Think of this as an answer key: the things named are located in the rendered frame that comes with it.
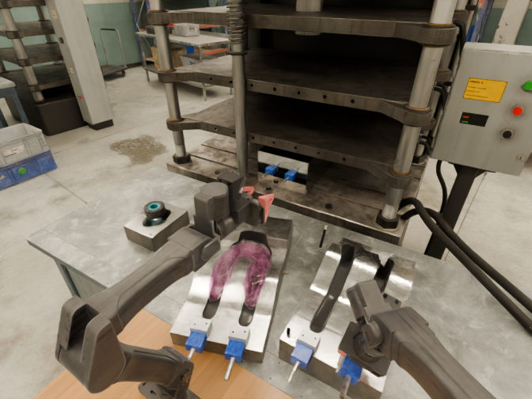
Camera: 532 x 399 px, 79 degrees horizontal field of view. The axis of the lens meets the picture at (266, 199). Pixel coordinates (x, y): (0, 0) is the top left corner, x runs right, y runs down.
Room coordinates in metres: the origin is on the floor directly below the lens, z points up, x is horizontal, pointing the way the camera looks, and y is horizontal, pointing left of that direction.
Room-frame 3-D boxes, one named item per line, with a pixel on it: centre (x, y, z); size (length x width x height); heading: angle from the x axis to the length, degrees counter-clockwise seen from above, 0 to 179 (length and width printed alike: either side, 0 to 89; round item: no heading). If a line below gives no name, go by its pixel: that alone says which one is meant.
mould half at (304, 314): (0.64, -0.27, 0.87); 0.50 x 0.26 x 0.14; 150
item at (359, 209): (1.70, -0.20, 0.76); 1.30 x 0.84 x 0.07; 60
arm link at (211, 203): (0.53, 0.13, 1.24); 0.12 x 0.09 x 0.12; 147
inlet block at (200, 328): (0.49, 0.19, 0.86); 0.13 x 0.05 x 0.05; 167
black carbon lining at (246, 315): (0.72, 0.08, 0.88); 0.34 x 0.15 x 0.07; 167
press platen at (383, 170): (1.69, -0.21, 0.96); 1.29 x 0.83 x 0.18; 60
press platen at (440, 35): (1.69, -0.21, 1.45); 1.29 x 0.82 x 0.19; 60
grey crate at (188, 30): (6.30, 1.38, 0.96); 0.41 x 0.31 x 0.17; 40
